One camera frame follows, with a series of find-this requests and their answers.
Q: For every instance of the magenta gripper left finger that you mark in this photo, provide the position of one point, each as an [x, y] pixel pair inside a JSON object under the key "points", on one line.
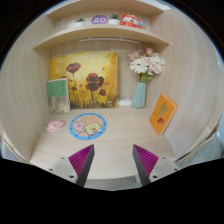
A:
{"points": [[76, 167]]}

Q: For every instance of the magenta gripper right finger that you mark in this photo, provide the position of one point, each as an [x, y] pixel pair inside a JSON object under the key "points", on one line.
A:
{"points": [[151, 167]]}

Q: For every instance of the round cartoon mouse pad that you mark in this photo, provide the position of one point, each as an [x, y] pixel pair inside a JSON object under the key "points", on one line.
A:
{"points": [[87, 126]]}

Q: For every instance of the pink computer mouse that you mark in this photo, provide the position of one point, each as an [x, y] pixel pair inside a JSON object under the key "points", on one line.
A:
{"points": [[54, 126]]}

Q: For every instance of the orange book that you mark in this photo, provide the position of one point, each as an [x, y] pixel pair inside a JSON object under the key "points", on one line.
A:
{"points": [[163, 113]]}

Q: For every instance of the light teal vase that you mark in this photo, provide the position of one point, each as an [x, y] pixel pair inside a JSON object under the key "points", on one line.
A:
{"points": [[138, 100]]}

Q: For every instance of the green and beige book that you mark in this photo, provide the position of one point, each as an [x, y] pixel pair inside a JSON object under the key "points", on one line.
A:
{"points": [[58, 96]]}

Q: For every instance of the yellow poppy flower painting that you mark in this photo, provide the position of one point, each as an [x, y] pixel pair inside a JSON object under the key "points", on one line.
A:
{"points": [[92, 78]]}

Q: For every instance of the pink and white flower bouquet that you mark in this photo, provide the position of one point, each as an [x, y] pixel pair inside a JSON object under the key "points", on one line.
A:
{"points": [[145, 63]]}

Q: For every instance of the wooden shelf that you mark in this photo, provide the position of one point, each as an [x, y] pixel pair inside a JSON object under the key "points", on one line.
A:
{"points": [[88, 32]]}

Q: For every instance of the small potted plant left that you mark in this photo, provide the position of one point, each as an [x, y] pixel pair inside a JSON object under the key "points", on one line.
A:
{"points": [[80, 22]]}

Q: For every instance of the small potted plant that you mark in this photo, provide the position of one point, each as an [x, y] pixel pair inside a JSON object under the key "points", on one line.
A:
{"points": [[114, 19], [80, 22]]}

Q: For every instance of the red plush toy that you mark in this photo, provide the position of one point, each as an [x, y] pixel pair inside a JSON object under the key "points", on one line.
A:
{"points": [[131, 21]]}

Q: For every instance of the purple round number sign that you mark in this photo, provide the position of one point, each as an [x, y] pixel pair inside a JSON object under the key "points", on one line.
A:
{"points": [[99, 19]]}

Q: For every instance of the small potted plant right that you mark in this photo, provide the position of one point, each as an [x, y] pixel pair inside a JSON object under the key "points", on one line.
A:
{"points": [[114, 19]]}

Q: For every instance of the white power adapter with cable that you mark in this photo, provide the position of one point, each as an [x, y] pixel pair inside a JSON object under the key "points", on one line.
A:
{"points": [[124, 100]]}

